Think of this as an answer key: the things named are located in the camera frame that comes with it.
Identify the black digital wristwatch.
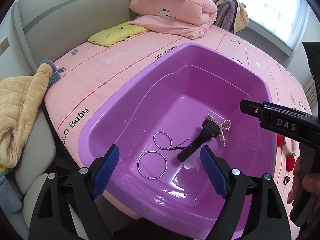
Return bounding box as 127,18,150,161
177,119,221,162

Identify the pearl hair claw clip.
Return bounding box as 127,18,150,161
207,114,232,147

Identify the dark hair pin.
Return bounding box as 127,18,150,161
169,139,188,151

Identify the large silver hoop ring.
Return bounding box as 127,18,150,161
137,150,168,180

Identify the small silver hoop ring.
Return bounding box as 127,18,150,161
152,131,173,151

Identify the person's right hand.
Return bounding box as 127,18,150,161
287,157,320,204

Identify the white bedside chair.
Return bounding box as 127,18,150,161
5,106,78,239

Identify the purple plastic basin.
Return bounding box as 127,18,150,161
78,43,276,239

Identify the pink bed sheet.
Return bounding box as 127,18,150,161
44,26,311,235

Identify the yellow quilted blanket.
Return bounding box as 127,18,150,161
1,60,61,172

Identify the white window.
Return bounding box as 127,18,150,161
238,0,310,51

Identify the chair with draped clothes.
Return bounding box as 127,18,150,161
214,0,249,34

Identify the yellow pillow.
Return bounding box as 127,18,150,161
88,22,149,47

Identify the grey upholstered headboard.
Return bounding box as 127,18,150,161
11,0,132,73

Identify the folded pink quilt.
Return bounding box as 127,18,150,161
129,0,217,40

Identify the wall switch plate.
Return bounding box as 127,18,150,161
0,37,10,55

